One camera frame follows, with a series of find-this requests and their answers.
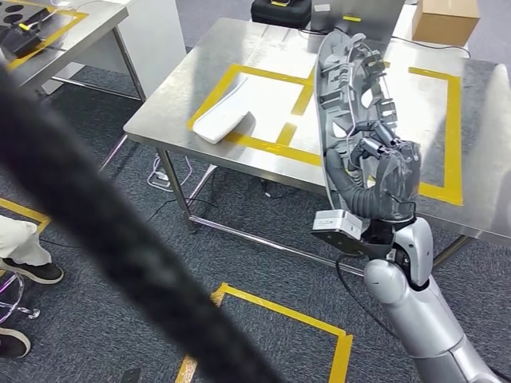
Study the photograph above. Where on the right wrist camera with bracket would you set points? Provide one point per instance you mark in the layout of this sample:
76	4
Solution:
337	222

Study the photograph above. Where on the yellow tape on workbench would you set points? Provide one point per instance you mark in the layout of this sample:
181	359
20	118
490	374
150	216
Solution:
453	132

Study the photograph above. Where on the silver laptop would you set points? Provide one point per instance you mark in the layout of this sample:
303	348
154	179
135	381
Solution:
379	21

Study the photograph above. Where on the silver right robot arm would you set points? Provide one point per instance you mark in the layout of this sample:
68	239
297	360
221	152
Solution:
423	317

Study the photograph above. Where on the grey plastic wheel hubcap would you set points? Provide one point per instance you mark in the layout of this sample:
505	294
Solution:
339	95

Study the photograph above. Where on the black object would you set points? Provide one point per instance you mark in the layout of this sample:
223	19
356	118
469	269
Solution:
279	16

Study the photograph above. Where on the brown cardboard box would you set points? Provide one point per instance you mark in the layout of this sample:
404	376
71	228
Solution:
443	24

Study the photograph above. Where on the yellow floor tape square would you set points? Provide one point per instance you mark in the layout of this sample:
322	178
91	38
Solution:
343	359
24	211

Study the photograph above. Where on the white panel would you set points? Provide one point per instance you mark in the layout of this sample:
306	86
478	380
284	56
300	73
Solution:
155	42

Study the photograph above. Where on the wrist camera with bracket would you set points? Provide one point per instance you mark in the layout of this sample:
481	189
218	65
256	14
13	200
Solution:
130	376
337	222

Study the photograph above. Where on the stainless steel table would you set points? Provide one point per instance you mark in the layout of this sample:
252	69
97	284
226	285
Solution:
80	37

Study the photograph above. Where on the metal caster base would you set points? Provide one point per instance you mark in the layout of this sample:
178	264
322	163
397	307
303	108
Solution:
32	313

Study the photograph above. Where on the yellow tape on steel table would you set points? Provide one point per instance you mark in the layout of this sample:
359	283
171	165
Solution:
60	33

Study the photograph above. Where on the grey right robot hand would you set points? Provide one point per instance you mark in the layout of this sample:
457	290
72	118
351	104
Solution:
395	185

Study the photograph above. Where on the person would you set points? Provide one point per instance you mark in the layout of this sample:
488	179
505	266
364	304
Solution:
20	243

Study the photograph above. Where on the pale workbench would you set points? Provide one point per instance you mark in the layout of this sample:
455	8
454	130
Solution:
183	105

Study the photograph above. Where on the black device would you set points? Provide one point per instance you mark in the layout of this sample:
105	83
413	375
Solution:
24	39

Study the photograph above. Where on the white flat part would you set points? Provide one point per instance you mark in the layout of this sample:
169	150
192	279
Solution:
223	116

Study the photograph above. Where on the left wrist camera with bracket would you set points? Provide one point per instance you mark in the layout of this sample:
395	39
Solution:
130	376

